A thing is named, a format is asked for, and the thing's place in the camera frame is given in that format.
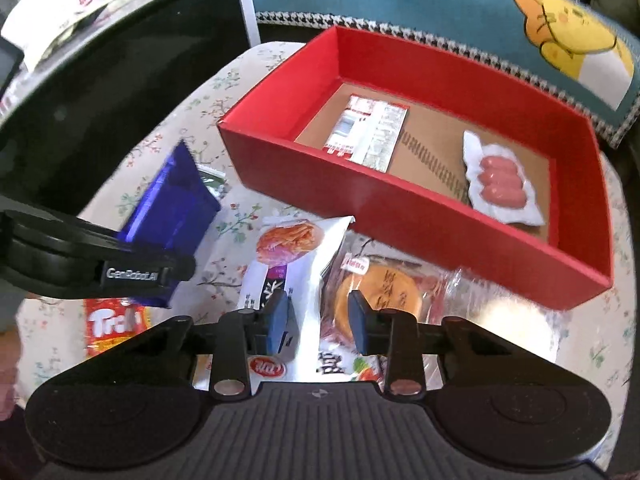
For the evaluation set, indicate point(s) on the white kimchi snack packet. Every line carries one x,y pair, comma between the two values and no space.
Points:
294,254

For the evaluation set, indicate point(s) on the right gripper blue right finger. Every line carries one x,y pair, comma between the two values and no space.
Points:
363,322

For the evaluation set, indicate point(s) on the blue foil snack bag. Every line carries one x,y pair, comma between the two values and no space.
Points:
173,216

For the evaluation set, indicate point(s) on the green white Naprons wafer packet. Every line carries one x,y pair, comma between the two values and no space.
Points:
214,180

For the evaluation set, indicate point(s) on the sausage pack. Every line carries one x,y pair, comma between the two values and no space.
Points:
498,185

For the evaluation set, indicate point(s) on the red white snack packet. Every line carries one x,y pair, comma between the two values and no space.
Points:
367,131

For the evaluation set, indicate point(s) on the orange mooncake packet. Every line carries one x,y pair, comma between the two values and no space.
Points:
386,283

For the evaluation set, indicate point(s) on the red cardboard box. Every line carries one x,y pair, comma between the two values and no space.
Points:
275,135

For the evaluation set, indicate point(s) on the teal sofa cover with lion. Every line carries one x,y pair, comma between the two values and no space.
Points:
560,46

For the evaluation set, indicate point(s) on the red Trolli candy bag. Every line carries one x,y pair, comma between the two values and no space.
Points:
111,321

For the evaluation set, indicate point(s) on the white plastic bag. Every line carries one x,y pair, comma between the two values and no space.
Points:
34,25

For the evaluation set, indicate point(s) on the black side table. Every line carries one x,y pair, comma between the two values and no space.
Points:
79,114

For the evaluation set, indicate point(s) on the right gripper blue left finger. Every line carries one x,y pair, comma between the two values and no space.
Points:
270,323

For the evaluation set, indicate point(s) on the clear pastry packet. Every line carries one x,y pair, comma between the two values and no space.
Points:
534,328

